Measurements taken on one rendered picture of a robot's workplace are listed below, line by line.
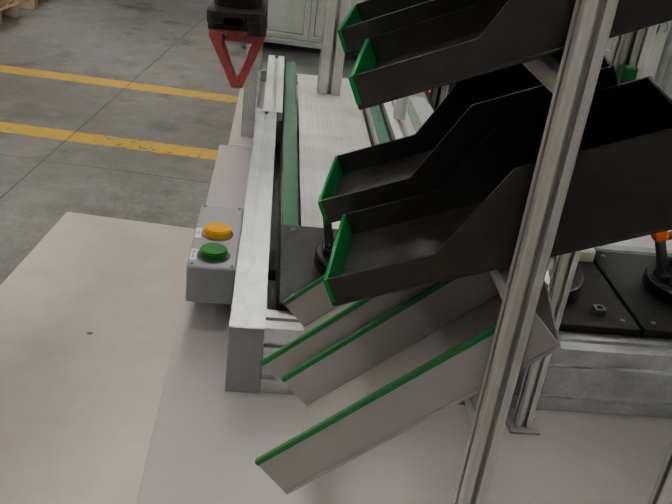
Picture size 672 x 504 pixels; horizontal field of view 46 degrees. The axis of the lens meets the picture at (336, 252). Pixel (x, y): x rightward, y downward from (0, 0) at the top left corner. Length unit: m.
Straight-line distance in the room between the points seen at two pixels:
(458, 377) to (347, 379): 0.19
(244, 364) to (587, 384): 0.46
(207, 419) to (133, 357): 0.16
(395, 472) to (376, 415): 0.31
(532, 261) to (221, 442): 0.53
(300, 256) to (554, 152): 0.68
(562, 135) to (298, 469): 0.37
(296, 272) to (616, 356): 0.44
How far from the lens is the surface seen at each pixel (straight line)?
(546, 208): 0.56
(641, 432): 1.17
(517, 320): 0.60
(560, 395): 1.14
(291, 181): 1.48
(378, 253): 0.68
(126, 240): 1.43
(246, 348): 1.03
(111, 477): 0.95
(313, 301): 0.95
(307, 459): 0.72
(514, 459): 1.05
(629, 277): 1.31
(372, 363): 0.80
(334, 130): 1.88
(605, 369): 1.13
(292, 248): 1.19
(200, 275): 1.15
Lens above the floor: 1.51
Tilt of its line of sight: 27 degrees down
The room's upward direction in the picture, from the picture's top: 7 degrees clockwise
